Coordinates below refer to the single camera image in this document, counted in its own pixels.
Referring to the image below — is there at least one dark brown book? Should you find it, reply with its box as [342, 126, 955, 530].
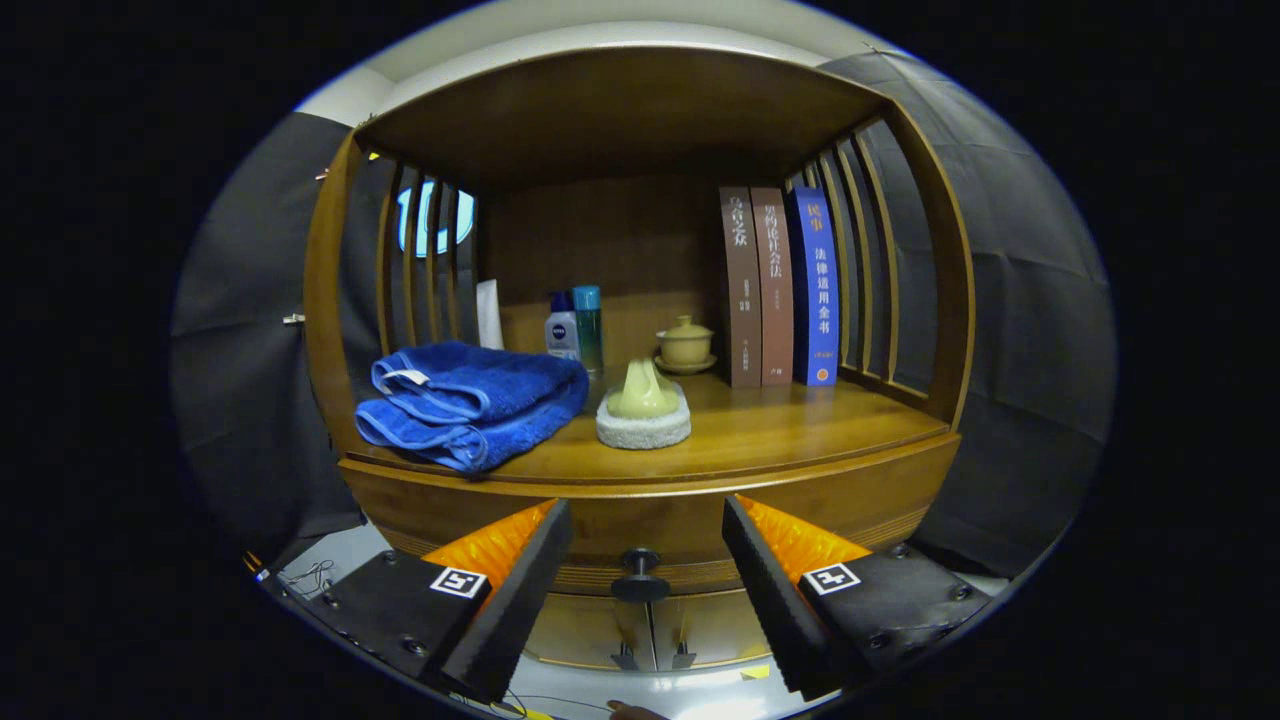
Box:
[719, 186, 763, 389]

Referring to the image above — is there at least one wooden countertop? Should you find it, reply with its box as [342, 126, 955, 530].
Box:
[340, 370, 961, 496]

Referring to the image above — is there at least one blue book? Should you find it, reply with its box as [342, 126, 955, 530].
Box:
[786, 187, 841, 387]

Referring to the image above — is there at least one reddish brown book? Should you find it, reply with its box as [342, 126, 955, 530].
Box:
[750, 187, 795, 387]

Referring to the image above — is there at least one white bottle with blue cap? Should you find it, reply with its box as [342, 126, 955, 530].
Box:
[544, 291, 581, 361]

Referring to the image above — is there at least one green scrub brush white base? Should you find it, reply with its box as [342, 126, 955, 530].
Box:
[596, 357, 693, 451]

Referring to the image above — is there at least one tangle of floor cables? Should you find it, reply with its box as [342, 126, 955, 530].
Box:
[275, 558, 338, 603]

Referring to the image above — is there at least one white tube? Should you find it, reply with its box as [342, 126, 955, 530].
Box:
[476, 279, 505, 351]

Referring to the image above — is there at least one black backdrop cloth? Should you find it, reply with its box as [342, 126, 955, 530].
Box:
[168, 50, 1119, 581]

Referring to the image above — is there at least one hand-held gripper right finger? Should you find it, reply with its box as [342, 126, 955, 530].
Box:
[720, 493, 993, 701]

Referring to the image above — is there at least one beige lidded teacup with saucer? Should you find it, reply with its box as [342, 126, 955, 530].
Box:
[655, 316, 717, 376]

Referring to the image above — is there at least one folded blue towel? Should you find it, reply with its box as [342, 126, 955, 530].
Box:
[355, 341, 591, 474]

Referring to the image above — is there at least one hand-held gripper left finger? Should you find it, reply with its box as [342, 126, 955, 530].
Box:
[300, 497, 573, 706]

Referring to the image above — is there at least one teal glass bottle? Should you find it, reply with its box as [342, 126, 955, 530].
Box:
[572, 285, 605, 376]

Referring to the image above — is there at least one wooden drawer with black knob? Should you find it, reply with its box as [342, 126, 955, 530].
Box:
[340, 455, 959, 604]

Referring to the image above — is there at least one wooden cabinet door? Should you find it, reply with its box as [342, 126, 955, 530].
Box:
[655, 590, 776, 669]
[522, 590, 656, 669]

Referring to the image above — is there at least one wooden cabinet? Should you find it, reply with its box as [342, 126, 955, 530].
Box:
[303, 45, 976, 673]

